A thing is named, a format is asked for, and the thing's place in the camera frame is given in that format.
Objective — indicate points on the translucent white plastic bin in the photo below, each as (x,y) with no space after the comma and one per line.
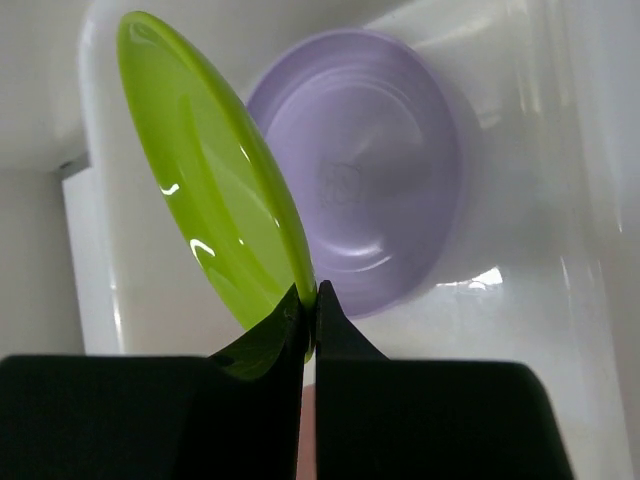
(544,268)

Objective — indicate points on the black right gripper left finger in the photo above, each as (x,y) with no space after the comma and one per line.
(232,415)

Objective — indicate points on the green plastic plate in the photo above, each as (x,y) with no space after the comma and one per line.
(221,184)

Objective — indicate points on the purple plastic plate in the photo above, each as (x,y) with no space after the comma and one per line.
(366,141)

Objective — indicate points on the pink plastic cup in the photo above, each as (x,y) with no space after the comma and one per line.
(306,461)

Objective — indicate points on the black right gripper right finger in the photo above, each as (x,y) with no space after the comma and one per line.
(382,418)

